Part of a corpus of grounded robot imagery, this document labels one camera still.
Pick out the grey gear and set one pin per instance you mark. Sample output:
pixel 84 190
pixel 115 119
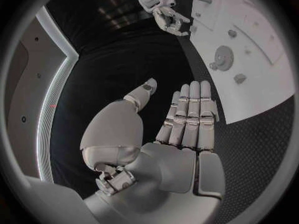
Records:
pixel 224 57

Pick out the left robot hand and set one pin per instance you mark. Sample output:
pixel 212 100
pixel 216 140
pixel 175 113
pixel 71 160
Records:
pixel 163 168

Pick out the small grey peg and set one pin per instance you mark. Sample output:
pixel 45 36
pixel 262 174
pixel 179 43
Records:
pixel 213 66

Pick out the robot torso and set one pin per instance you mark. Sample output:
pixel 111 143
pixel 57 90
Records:
pixel 32 89

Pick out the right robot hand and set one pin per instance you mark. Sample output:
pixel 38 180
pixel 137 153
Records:
pixel 164 20

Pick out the white task board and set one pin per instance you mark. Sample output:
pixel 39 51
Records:
pixel 252 89

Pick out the round grey plug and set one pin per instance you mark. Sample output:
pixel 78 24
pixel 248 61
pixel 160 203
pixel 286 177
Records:
pixel 232 33

